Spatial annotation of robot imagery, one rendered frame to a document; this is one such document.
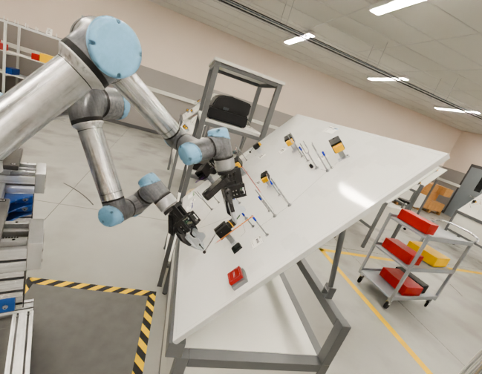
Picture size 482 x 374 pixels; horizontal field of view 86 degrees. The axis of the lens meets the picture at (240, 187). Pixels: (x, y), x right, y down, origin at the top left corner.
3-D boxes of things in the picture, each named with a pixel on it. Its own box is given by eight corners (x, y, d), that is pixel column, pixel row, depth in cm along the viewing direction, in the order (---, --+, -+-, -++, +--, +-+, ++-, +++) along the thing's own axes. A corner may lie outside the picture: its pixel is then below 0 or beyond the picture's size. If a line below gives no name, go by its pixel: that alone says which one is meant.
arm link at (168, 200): (152, 207, 101) (167, 197, 107) (160, 217, 101) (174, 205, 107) (160, 199, 96) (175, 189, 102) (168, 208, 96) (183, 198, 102)
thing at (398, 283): (385, 311, 290) (435, 228, 258) (353, 280, 333) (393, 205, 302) (437, 308, 330) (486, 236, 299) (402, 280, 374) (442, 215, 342)
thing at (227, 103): (206, 117, 186) (213, 90, 180) (203, 113, 207) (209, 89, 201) (245, 129, 194) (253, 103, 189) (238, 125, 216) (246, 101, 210)
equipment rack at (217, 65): (155, 286, 220) (215, 56, 165) (163, 246, 275) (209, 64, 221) (213, 293, 233) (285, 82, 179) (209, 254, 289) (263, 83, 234)
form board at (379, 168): (184, 199, 192) (183, 197, 191) (298, 116, 185) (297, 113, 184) (176, 344, 84) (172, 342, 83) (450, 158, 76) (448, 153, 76)
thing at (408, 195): (400, 217, 748) (430, 164, 700) (371, 200, 853) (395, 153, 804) (417, 221, 774) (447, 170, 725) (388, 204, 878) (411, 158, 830)
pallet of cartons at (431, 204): (417, 210, 948) (432, 184, 917) (399, 200, 1019) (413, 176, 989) (440, 215, 989) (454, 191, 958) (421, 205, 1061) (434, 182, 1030)
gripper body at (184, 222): (190, 232, 96) (169, 207, 95) (180, 240, 102) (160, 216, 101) (203, 220, 102) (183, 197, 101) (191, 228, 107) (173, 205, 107)
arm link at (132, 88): (48, 34, 66) (167, 152, 103) (58, 36, 59) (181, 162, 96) (82, 5, 67) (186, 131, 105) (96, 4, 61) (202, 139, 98)
